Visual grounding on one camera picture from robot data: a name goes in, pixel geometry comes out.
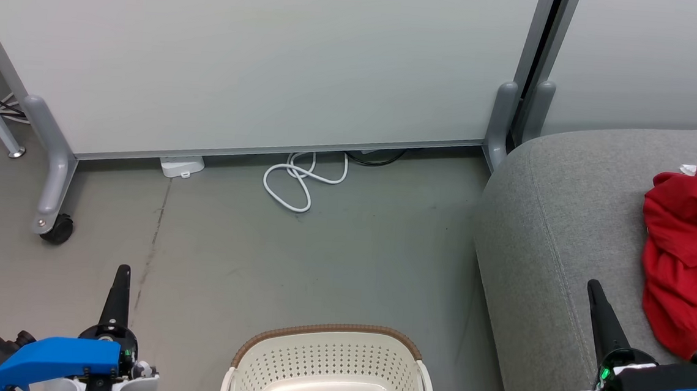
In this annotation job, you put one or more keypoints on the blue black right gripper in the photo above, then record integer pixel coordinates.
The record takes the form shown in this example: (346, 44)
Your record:
(666, 383)

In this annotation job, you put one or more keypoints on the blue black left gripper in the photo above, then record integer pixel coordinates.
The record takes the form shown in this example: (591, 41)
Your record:
(55, 359)

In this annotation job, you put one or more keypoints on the cream perforated laundry basket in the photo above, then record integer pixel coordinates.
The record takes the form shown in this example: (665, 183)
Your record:
(325, 359)

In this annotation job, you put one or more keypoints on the black caster wheel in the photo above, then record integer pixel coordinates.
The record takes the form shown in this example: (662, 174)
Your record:
(59, 230)

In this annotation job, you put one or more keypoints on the grey fabric sofa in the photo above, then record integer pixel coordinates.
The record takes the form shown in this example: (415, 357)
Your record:
(554, 234)

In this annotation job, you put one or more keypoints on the grey partition leg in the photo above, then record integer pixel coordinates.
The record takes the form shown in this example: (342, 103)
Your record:
(56, 169)
(542, 108)
(501, 120)

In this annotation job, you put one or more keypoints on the white box on floor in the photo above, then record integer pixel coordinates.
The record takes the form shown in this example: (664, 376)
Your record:
(182, 165)

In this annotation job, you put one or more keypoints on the narrow white partition panel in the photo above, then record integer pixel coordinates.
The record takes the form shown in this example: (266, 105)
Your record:
(652, 57)

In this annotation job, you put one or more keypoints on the large white partition panel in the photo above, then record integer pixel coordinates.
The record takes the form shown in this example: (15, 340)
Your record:
(272, 61)

